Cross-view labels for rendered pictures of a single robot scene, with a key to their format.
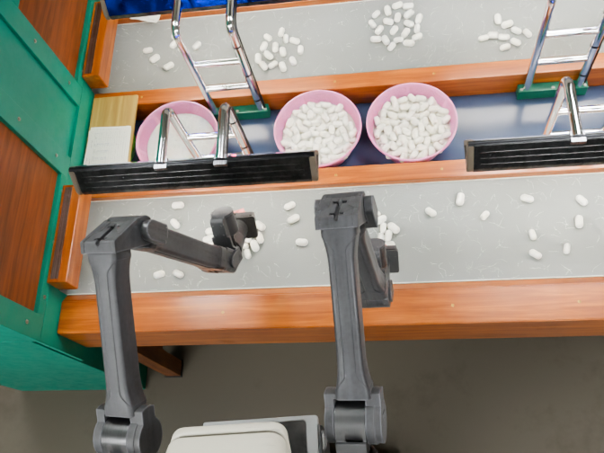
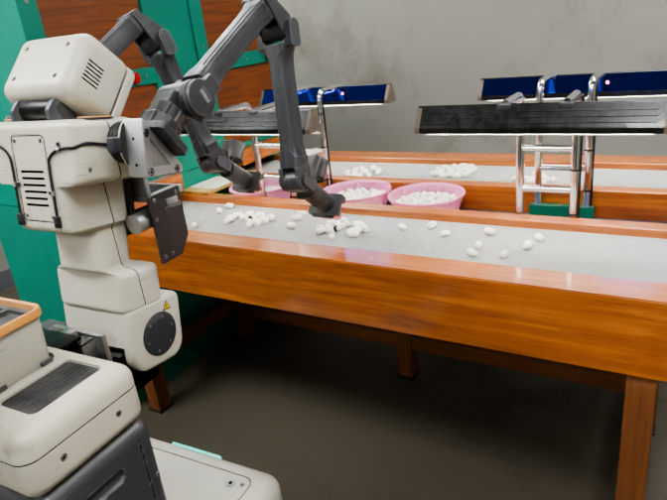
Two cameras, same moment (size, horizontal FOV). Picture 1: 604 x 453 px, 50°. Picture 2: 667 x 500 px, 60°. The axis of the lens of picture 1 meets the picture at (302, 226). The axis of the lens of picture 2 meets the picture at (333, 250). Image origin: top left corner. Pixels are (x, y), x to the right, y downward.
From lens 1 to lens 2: 158 cm
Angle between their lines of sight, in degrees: 45
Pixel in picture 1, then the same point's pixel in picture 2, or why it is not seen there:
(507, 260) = (445, 254)
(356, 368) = (206, 60)
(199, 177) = (236, 123)
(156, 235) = (165, 41)
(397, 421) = not seen: outside the picture
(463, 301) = (382, 257)
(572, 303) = (480, 271)
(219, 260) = (208, 143)
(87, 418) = not seen: hidden behind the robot
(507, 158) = (446, 120)
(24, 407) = not seen: hidden behind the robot
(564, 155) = (492, 119)
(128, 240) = (145, 22)
